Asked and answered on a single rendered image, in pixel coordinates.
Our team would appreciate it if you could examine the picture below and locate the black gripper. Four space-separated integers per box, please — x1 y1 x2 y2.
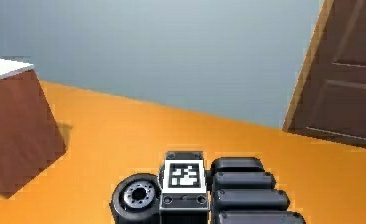
109 173 163 224

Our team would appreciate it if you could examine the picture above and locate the brown cabinet with white top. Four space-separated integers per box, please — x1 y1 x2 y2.
0 56 67 200

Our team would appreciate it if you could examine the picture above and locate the dark brown room door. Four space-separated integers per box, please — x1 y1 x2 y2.
282 0 366 150

